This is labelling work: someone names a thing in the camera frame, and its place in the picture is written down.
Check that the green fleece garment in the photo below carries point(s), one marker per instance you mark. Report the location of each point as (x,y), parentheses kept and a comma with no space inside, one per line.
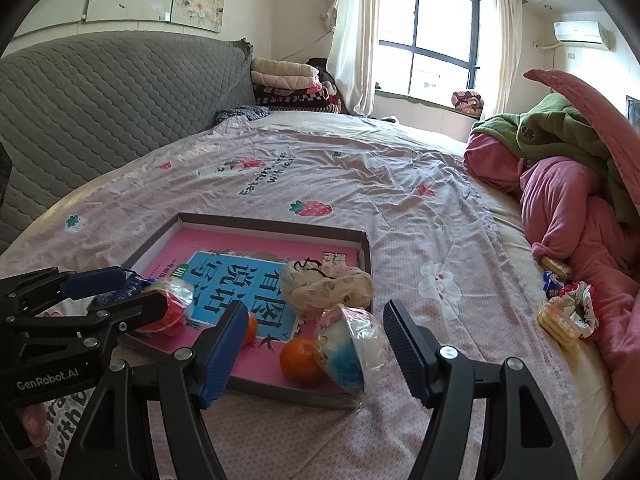
(560,130)

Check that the round biscuit packet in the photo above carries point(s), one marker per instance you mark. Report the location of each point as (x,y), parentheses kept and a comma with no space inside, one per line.
(557,266)

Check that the dark patterned cloth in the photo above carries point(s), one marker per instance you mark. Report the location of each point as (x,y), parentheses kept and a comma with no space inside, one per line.
(240,114)

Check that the red toy egg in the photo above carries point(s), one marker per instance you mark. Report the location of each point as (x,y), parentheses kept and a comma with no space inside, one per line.
(172,305)

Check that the magenta fleece garment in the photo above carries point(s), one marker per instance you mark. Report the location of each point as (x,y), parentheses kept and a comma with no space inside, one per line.
(560,195)

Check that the white air conditioner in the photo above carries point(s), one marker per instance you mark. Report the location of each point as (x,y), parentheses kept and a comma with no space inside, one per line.
(582,34)

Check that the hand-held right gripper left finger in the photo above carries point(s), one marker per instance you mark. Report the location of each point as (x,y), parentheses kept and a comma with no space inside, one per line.
(225,355)

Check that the pink and blue picture book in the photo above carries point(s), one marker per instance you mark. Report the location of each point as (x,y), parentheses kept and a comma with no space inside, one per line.
(260,360)

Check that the dark checkered folded blanket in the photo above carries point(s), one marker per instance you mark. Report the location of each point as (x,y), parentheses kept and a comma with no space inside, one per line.
(295,100)

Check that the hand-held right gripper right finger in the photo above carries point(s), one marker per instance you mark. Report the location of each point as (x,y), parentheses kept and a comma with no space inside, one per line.
(407,350)

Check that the shallow grey cardboard box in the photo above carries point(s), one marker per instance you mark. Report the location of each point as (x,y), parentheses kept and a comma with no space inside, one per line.
(280,392)

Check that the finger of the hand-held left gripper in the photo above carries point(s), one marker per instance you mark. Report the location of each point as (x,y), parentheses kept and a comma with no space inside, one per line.
(95,282)
(145,310)

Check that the blue snack packet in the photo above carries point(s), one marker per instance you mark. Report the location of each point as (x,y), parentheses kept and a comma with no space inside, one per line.
(135,285)

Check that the black cloth pile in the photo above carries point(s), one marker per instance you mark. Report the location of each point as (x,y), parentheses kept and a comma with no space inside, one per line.
(327,77)

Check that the black television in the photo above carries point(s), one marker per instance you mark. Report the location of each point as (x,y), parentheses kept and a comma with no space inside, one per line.
(634,109)

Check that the pink folded blanket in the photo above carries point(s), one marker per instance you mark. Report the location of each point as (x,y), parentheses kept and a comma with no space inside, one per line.
(285,81)

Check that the small blue wrapper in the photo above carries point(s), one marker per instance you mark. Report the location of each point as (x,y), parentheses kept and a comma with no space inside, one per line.
(552,285)

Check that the air conditioner pipe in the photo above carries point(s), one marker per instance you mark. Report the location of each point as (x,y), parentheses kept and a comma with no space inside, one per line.
(545,46)

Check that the person's left hand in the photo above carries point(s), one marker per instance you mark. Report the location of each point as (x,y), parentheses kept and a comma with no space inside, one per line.
(35,425)

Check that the grey quilted headboard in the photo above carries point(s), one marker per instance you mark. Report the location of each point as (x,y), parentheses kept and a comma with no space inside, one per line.
(100,110)

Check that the cream mattress sheet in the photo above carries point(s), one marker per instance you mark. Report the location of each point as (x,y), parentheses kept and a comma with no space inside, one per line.
(595,385)

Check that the black framed window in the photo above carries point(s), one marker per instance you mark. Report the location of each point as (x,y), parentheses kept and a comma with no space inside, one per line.
(475,35)

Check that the cream folded blanket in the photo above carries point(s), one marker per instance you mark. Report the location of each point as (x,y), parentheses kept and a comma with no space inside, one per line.
(280,66)

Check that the orange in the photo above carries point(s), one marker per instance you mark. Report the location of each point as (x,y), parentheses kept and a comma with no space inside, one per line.
(297,360)
(251,330)

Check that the blue toy egg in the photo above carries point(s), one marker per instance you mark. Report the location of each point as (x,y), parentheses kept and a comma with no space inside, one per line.
(350,355)

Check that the cream hair scrunchie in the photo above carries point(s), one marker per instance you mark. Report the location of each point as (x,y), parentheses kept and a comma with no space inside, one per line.
(325,285)

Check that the cream curtain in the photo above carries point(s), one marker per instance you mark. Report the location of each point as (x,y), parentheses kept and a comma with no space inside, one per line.
(502,50)
(355,45)

